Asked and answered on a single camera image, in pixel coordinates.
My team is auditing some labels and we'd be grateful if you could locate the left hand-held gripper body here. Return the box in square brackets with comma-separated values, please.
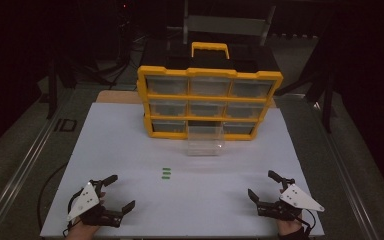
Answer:
[66, 179, 123, 229]

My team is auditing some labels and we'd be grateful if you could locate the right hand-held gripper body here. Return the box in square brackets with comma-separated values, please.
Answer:
[256, 183, 326, 223]

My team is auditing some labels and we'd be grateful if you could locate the clear plastic drawer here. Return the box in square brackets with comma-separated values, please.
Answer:
[186, 123, 226, 157]

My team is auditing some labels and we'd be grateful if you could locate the yellow black drawer organizer cabinet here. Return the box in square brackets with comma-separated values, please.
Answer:
[136, 41, 284, 141]

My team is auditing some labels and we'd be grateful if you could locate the person's right hand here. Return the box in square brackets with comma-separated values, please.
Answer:
[276, 217, 305, 236]

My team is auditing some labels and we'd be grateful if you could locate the person's left hand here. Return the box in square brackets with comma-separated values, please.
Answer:
[64, 220, 101, 240]

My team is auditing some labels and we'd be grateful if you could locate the black sleeve cuff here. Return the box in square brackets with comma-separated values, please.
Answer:
[278, 226, 310, 240]

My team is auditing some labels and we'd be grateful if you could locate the wooden board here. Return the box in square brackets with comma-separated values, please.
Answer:
[95, 90, 142, 104]

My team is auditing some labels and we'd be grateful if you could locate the black stand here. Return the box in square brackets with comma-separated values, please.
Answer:
[284, 13, 336, 134]
[44, 58, 78, 120]

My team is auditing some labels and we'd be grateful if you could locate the grid of clear cabinet drawers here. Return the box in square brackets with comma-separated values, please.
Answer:
[145, 75, 276, 135]

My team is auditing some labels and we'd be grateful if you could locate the black cable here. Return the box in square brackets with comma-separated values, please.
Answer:
[299, 208, 317, 235]
[37, 162, 68, 234]

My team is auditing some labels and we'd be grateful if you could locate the metal floor rail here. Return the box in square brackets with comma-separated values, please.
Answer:
[0, 87, 75, 240]
[308, 96, 381, 240]

